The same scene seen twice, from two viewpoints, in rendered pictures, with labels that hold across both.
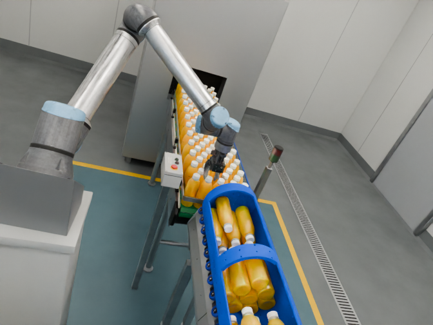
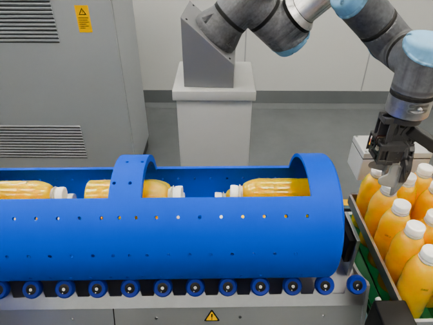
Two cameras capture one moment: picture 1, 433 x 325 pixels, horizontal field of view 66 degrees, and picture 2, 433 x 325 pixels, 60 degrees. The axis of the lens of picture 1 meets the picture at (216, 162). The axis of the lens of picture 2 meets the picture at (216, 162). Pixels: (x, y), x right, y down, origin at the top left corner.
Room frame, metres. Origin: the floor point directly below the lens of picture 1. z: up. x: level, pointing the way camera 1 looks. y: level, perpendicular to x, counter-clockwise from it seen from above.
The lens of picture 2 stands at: (1.39, -0.84, 1.70)
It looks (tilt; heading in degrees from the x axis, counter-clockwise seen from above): 35 degrees down; 108
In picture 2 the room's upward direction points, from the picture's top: straight up
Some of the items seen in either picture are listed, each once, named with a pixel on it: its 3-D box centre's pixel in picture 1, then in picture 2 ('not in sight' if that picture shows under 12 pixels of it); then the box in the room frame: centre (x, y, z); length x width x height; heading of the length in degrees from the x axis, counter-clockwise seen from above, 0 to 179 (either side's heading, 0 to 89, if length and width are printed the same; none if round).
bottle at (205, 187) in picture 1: (203, 193); (379, 216); (1.58, 0.01, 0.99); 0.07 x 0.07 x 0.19
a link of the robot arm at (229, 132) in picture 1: (228, 131); (419, 66); (1.56, 0.00, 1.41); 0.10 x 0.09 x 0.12; 113
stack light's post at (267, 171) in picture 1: (240, 227); not in sight; (1.97, -0.34, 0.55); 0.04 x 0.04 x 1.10; 19
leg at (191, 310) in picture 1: (198, 297); not in sight; (1.45, -0.21, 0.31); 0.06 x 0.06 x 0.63; 19
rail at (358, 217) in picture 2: (217, 204); (373, 249); (1.57, -0.09, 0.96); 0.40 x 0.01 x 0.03; 109
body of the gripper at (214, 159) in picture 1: (218, 159); (394, 137); (1.55, 0.00, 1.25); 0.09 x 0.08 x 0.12; 19
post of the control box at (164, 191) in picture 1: (149, 238); not in sight; (1.59, 0.22, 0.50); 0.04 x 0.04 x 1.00; 19
